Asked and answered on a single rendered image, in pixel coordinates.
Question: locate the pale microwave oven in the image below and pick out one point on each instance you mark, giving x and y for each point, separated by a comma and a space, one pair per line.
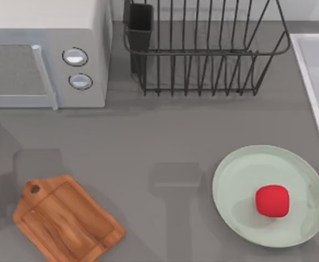
96, 68

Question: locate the small microwave knob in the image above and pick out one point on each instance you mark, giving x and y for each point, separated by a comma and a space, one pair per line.
80, 81

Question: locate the pale green plate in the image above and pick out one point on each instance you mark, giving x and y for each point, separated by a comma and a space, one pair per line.
238, 191

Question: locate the black cutlery holder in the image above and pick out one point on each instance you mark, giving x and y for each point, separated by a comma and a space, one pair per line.
139, 30

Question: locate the large microwave knob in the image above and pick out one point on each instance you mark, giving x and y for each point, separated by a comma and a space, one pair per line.
75, 56

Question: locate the wooden cutting board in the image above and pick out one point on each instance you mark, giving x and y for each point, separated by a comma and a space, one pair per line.
66, 218

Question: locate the red rounded fruit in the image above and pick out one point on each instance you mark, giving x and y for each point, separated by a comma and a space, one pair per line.
272, 201

